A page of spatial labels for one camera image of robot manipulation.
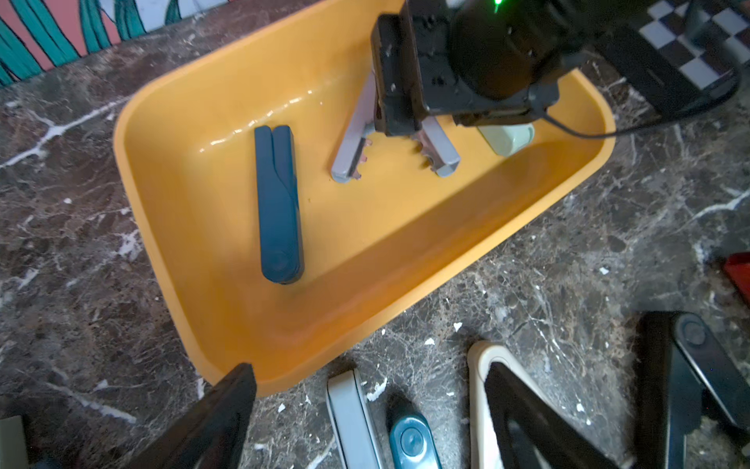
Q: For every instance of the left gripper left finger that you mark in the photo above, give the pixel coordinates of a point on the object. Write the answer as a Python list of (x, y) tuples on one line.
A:
[(212, 433)]

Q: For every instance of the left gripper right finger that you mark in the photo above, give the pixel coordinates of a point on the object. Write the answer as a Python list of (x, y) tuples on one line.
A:
[(527, 429)]

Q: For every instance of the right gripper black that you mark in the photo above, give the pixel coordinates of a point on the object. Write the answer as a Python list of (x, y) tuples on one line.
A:
[(482, 63)]

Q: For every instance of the grey pliers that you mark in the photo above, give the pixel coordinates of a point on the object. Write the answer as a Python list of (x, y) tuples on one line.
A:
[(351, 422), (435, 144)]

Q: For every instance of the yellow plastic storage tray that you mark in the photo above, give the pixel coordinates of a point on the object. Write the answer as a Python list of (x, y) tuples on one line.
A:
[(184, 146)]

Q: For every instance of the mint green pliers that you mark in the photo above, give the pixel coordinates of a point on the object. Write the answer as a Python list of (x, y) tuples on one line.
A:
[(13, 449), (509, 139)]

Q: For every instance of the beige open pliers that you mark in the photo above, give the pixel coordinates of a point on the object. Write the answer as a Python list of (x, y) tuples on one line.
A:
[(485, 452)]

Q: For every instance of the grey closed pliers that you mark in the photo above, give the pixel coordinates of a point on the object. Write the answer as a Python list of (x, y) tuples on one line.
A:
[(351, 422)]

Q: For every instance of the black open pliers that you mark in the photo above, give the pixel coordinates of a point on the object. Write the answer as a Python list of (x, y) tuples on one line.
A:
[(684, 374)]

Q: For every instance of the mint green open pliers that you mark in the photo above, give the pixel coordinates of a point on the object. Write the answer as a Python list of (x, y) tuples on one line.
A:
[(13, 449)]

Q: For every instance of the red plastic tool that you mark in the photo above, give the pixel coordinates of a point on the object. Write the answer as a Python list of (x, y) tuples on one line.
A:
[(737, 268)]

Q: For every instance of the black white checkerboard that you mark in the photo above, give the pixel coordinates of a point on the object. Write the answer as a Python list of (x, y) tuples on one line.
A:
[(702, 40)]

